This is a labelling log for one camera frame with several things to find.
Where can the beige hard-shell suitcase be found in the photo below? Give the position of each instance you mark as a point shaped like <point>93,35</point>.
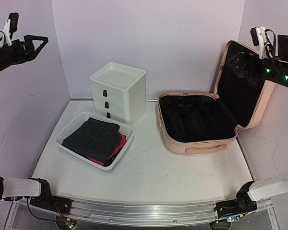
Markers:
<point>196,122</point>

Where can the white tall plastic bin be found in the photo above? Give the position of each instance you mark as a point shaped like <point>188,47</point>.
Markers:
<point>119,92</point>

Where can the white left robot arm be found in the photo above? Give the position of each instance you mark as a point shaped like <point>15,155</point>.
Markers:
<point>36,189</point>

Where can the black clothes stack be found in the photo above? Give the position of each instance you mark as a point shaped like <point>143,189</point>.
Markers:
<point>110,161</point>

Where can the red garment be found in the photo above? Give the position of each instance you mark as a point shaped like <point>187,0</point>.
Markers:
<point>116,151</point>

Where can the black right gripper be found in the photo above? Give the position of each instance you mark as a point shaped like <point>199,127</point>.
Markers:
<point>243,58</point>

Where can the aluminium front rail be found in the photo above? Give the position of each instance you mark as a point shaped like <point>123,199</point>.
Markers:
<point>161,215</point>

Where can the grey dotted garment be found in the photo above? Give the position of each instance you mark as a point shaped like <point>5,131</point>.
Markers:
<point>95,139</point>

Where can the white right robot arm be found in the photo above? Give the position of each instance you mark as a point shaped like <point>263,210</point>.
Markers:
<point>245,83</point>

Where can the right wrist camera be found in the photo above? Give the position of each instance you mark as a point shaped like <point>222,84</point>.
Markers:
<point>261,40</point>

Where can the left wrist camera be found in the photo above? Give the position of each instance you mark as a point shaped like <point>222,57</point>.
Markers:
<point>10,27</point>

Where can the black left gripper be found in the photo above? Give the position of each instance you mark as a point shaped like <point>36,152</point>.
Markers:
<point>28,52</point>

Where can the white perforated plastic basket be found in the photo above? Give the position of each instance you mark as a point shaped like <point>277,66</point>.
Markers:
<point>77,121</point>

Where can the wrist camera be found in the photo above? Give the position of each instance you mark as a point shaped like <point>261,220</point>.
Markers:
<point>261,40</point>
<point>10,27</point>

